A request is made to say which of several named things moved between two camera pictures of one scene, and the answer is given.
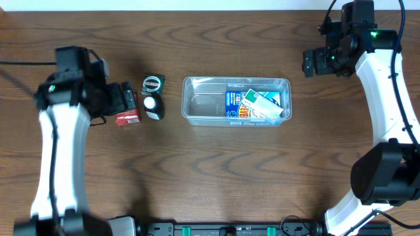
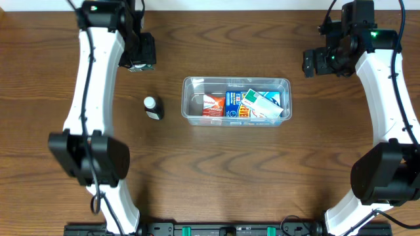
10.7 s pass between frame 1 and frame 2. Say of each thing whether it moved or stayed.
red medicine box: moved
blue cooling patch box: stayed
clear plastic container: stayed
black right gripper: stayed
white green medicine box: stayed
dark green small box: moved
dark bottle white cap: stayed
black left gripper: moved
